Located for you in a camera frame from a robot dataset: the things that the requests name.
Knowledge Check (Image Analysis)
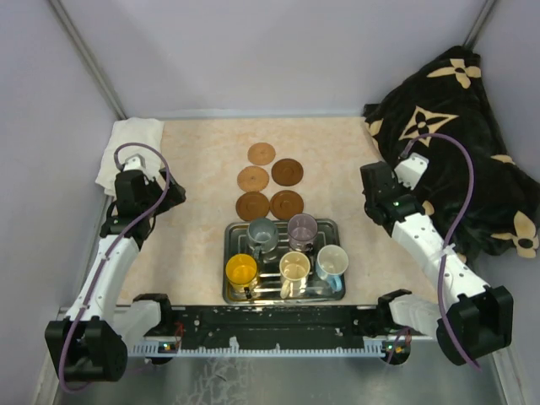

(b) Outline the tan woven coaster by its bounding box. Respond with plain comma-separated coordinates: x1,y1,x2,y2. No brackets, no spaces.
237,165,269,192

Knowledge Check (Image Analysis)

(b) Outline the light woven coaster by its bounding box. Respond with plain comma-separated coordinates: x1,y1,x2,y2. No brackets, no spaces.
247,143,276,165

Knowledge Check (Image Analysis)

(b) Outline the reddish brown wooden coaster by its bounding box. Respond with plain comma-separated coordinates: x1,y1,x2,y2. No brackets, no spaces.
270,190,304,220

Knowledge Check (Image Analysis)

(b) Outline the dark brown wooden coaster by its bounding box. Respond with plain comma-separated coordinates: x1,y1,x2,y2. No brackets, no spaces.
272,158,304,186

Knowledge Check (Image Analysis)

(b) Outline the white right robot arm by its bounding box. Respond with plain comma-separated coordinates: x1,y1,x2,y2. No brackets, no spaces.
359,161,514,365

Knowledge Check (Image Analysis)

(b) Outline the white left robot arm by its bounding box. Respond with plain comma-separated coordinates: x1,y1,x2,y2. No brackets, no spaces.
45,166,186,391

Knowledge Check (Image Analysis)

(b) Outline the purple translucent cup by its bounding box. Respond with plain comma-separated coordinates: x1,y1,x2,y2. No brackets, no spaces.
287,213,318,252

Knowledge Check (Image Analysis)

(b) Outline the white folded cloth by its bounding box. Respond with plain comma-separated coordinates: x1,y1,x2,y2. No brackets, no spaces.
94,117,165,197

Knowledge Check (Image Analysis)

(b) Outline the white and blue mug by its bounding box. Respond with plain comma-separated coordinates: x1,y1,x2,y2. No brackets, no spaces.
316,245,349,293

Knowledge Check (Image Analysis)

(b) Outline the grey mug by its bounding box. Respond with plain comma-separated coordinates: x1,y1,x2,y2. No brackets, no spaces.
246,218,279,260

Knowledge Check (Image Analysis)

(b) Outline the yellow mug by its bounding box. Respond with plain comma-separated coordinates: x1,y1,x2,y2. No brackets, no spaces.
225,254,259,300

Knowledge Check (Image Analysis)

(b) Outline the metal serving tray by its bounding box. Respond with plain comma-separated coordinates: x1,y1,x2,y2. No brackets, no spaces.
222,219,346,305

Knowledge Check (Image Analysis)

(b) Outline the cream mug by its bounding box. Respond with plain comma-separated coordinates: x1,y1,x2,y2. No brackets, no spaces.
279,251,311,300

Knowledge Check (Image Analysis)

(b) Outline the black floral blanket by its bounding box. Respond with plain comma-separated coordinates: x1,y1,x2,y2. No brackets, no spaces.
362,46,539,261

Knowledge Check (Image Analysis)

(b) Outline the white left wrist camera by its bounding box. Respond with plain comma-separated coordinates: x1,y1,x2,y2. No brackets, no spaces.
121,154,146,172

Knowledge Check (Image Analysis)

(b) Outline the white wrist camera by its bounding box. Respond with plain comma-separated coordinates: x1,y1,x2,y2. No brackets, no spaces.
121,154,146,172
394,153,429,190

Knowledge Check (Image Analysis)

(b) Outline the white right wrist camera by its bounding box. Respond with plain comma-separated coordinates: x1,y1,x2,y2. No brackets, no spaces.
394,153,429,190

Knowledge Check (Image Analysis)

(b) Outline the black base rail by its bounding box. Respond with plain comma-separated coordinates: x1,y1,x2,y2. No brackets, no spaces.
128,305,413,365

